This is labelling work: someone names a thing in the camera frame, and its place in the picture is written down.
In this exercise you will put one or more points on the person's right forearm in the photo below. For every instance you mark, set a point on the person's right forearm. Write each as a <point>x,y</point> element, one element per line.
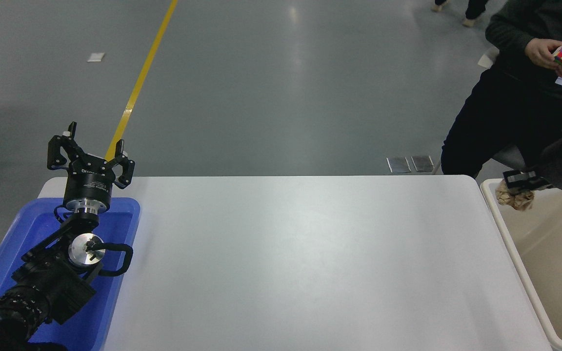
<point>503,31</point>

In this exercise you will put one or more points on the person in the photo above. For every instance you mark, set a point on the person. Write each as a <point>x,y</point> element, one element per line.
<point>486,122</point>
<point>476,7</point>

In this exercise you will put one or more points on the person's right hand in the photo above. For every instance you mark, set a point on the person's right hand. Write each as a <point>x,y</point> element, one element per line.
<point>540,51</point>

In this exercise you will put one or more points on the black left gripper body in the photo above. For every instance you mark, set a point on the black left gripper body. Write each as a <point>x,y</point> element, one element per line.
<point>88,187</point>

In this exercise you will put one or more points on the large pale bin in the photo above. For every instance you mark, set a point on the large pale bin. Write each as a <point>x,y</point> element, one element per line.
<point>554,273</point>

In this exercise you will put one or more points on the white chair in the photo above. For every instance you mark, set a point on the white chair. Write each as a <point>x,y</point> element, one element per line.
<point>487,58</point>

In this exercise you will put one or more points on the blue plastic tray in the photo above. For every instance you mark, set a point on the blue plastic tray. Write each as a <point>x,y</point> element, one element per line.
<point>115,219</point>

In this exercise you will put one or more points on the metal floor plate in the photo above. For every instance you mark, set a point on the metal floor plate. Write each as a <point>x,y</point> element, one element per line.
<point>422,163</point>
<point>398,164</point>

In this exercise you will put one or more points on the tan paper ball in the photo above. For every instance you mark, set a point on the tan paper ball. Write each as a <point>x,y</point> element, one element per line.
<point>517,201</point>

